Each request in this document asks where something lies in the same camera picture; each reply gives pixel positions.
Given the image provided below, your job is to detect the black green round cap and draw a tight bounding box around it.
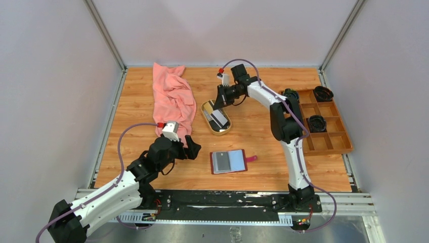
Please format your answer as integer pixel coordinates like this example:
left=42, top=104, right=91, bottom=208
left=281, top=88, right=299, bottom=101

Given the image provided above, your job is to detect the red leather card holder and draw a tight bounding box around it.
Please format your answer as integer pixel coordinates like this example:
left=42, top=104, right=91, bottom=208
left=210, top=149, right=258, bottom=175

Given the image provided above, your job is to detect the brown compartment organizer tray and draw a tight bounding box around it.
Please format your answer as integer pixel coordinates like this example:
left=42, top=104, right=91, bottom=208
left=280, top=86, right=353, bottom=156

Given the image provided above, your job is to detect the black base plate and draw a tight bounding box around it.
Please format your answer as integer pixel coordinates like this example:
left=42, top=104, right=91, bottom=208
left=137, top=190, right=322, bottom=222

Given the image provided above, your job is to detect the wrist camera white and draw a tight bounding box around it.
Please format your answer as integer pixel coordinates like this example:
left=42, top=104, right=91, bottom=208
left=162, top=121, right=180, bottom=142
left=217, top=68, right=230, bottom=87

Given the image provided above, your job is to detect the aluminium frame rail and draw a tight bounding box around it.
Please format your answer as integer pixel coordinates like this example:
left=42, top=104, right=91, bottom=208
left=75, top=188, right=377, bottom=226

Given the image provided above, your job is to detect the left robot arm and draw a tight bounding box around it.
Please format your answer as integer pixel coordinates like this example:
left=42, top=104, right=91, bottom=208
left=47, top=135, right=201, bottom=242

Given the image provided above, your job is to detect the black round cap top right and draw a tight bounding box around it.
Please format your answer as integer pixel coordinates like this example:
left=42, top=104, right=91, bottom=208
left=313, top=86, right=334, bottom=102

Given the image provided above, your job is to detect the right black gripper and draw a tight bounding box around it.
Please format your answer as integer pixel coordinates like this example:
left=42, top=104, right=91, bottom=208
left=213, top=84, right=244, bottom=110

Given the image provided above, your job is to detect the grey striped credit card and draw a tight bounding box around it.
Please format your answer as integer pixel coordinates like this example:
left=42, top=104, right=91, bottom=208
left=210, top=110, right=228, bottom=128

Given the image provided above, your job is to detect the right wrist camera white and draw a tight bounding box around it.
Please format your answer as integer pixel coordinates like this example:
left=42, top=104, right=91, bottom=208
left=217, top=68, right=230, bottom=87

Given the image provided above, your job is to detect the black round cap middle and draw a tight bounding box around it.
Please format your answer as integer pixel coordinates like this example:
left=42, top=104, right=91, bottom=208
left=307, top=115, right=327, bottom=133

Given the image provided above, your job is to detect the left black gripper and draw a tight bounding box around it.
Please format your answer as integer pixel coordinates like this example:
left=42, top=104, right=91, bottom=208
left=157, top=134, right=200, bottom=172

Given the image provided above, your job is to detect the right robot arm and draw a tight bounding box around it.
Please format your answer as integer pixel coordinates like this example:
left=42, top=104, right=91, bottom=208
left=213, top=64, right=315, bottom=212

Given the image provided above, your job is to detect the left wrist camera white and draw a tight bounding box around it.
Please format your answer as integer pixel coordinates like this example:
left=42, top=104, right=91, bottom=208
left=162, top=121, right=180, bottom=142

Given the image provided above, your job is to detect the pink cloth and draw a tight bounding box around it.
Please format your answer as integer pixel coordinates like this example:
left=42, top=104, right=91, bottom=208
left=152, top=63, right=197, bottom=146

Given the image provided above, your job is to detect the yellow oval tray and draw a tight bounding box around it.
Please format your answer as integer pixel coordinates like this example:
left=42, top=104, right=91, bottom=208
left=200, top=100, right=232, bottom=136

